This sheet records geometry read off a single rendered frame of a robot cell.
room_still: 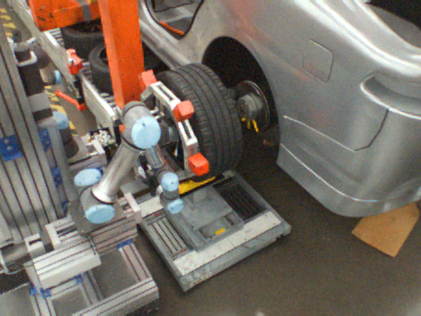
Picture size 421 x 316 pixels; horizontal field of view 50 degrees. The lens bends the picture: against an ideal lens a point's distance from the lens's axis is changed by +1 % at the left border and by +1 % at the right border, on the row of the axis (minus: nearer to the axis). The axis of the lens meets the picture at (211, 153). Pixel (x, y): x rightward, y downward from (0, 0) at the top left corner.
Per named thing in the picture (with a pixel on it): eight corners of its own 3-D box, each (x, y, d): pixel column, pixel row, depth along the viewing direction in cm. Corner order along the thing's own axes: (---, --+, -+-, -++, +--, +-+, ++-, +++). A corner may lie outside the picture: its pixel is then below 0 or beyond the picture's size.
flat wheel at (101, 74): (77, 81, 402) (71, 57, 386) (127, 52, 443) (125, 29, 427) (133, 106, 374) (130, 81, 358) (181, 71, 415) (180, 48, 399)
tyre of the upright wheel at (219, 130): (246, 92, 223) (179, 43, 266) (205, 108, 213) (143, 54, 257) (242, 189, 265) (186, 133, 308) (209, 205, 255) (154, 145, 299)
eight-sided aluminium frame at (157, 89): (198, 193, 256) (197, 116, 220) (189, 198, 253) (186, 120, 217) (154, 142, 290) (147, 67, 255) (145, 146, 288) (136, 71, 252)
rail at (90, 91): (150, 167, 332) (148, 145, 317) (139, 173, 328) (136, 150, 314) (45, 36, 488) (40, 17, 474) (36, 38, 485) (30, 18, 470)
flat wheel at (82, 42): (112, 22, 491) (108, 1, 475) (143, 46, 451) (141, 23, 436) (53, 40, 460) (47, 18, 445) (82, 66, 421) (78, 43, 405)
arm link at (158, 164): (111, 98, 187) (149, 173, 222) (118, 112, 180) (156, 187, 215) (136, 86, 189) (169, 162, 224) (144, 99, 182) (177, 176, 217)
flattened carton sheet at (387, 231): (423, 209, 324) (425, 205, 322) (393, 258, 292) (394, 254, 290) (383, 190, 338) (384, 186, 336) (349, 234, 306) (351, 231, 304)
